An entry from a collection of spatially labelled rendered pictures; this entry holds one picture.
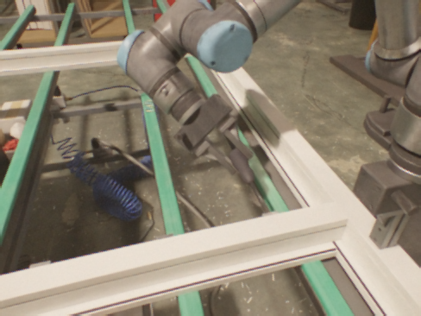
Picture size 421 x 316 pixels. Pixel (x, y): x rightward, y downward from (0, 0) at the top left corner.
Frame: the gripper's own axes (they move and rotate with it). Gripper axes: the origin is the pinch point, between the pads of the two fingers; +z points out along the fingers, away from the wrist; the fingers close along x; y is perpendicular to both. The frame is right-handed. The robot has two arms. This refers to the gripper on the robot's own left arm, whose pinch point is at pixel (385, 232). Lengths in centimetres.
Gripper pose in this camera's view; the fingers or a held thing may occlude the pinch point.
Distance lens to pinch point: 57.9
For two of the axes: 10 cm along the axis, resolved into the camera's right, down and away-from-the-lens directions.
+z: 0.2, 7.9, 6.1
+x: 9.7, -1.7, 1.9
